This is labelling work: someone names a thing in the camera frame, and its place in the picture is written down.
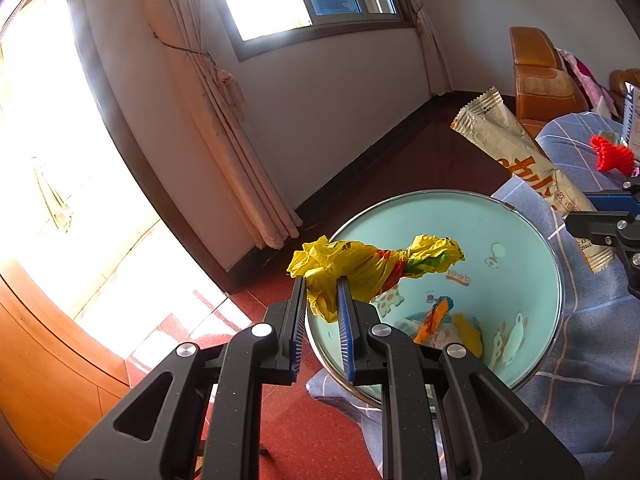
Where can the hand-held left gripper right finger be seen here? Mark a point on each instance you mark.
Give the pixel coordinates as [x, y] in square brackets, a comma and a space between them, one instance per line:
[344, 335]

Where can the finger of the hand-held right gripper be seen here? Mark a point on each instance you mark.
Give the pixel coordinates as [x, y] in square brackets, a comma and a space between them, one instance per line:
[600, 225]
[610, 202]

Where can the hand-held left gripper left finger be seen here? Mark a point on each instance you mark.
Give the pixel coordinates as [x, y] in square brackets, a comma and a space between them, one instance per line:
[300, 330]

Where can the red foam fruit net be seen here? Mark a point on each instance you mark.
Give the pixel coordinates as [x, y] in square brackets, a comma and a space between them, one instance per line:
[612, 155]

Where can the yellow wrapper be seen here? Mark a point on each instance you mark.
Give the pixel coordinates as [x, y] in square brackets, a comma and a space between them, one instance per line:
[350, 265]

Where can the orange foil wrapper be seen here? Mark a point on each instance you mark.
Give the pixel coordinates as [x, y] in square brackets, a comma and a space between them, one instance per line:
[430, 325]

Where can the beige snack wrapper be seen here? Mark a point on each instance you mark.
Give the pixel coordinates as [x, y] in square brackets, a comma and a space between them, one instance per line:
[505, 135]

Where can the light blue cartoon trash bin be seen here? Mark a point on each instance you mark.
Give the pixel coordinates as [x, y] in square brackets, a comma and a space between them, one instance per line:
[475, 240]

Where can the tall white blue box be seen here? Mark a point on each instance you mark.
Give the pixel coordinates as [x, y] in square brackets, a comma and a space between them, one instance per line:
[632, 120]

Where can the blue plaid tablecloth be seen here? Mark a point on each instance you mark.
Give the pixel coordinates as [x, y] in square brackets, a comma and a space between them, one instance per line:
[590, 335]

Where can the large pink white pillow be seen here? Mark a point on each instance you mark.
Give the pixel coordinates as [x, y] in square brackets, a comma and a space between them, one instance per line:
[582, 72]

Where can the orange leather armchair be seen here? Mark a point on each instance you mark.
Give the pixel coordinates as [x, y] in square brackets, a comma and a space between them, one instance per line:
[540, 85]

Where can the long pink curtain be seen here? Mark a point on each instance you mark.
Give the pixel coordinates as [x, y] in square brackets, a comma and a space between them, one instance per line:
[225, 125]

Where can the orange wooden door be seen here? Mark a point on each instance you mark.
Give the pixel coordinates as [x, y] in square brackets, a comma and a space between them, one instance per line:
[50, 360]

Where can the hanging beige cloth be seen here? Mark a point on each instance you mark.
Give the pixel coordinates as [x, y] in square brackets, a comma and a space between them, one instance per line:
[52, 195]

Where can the dark wooden door frame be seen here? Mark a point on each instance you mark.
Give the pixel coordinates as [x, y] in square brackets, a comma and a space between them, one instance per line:
[125, 150]

